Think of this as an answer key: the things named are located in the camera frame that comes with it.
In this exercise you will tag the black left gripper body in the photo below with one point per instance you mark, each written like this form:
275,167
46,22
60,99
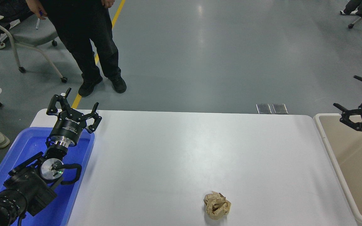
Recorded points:
68,128

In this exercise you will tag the white pen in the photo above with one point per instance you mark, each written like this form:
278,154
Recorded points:
38,24

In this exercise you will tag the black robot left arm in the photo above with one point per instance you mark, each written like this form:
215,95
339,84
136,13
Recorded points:
25,190

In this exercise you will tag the person's right hand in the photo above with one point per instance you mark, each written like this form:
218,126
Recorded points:
35,8

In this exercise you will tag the person's left hand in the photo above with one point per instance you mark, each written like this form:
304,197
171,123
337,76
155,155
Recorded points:
107,3

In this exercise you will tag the blue plastic tray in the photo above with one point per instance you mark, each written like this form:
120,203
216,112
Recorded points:
77,163

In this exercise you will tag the large pale plastic bin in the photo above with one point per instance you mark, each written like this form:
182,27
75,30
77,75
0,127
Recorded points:
353,169

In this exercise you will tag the grey office chair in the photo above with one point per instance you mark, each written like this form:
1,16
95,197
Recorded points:
27,36

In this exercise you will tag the silver floor plate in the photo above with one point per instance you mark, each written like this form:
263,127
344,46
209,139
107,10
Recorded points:
280,109
264,109

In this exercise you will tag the black garment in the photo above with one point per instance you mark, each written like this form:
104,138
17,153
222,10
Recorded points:
2,6

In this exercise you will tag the crumpled tan paper ball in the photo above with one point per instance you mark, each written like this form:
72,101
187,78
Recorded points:
217,205

